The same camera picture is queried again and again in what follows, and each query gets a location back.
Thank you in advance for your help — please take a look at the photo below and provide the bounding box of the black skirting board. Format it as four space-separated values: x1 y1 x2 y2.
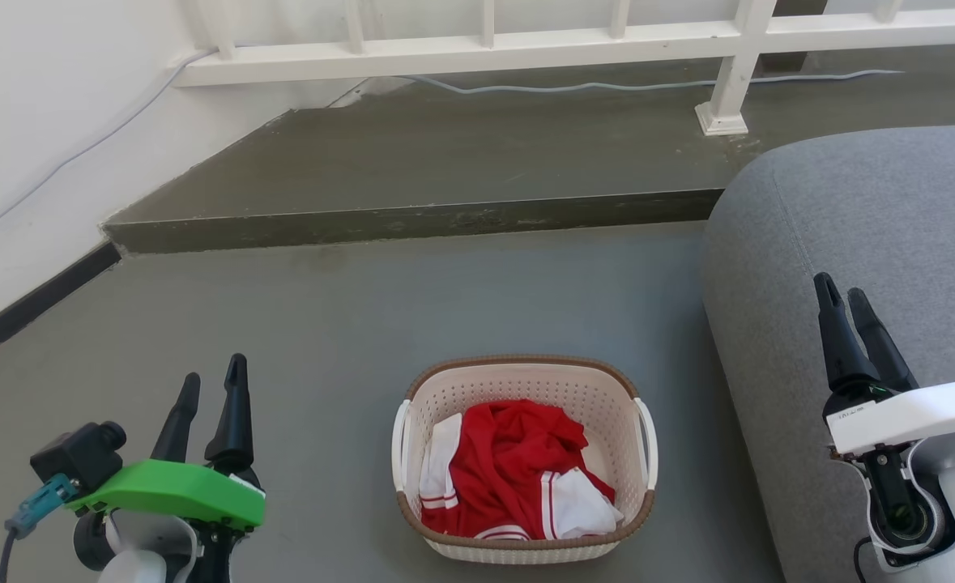
0 240 123 373

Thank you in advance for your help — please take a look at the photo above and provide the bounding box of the teal connector with grey cable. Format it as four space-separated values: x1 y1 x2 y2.
0 473 81 583

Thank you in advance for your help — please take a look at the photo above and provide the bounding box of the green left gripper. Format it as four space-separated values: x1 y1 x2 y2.
66 353 266 583

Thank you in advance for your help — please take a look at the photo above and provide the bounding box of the cream perforated laundry basket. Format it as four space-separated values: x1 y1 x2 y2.
391 354 659 565

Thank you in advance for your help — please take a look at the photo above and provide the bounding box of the grey fabric sofa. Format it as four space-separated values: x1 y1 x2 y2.
702 124 955 583

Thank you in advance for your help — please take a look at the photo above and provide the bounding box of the light grey cable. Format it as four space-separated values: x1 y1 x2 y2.
0 49 906 248

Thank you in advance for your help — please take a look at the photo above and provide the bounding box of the red and white garment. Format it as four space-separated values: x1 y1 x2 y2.
419 398 625 542

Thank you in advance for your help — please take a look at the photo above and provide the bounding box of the white wooden railing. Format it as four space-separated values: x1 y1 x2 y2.
171 0 955 137

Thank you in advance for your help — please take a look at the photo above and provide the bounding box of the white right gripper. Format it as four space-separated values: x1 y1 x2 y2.
813 272 955 507

